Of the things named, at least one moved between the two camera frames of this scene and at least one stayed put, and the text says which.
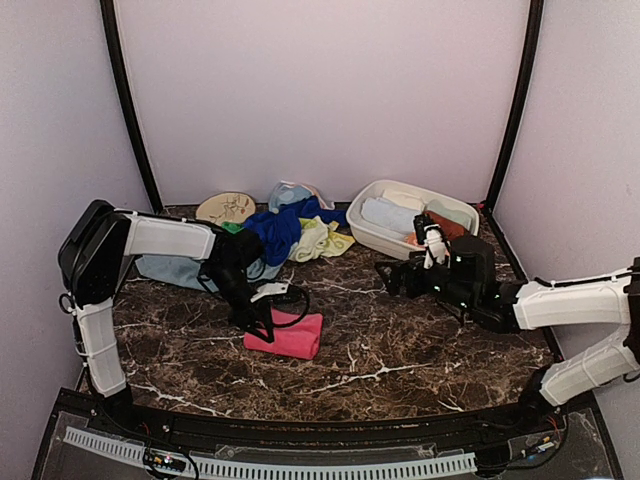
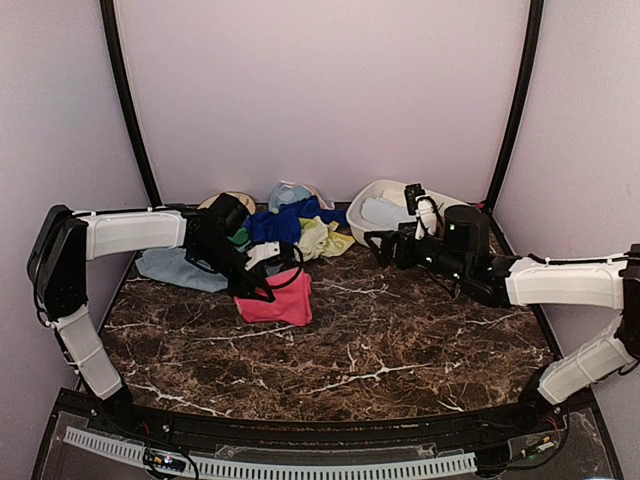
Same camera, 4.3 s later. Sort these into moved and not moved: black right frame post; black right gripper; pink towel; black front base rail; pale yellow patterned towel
Moved: pink towel; black right gripper
Not moved: black right frame post; black front base rail; pale yellow patterned towel
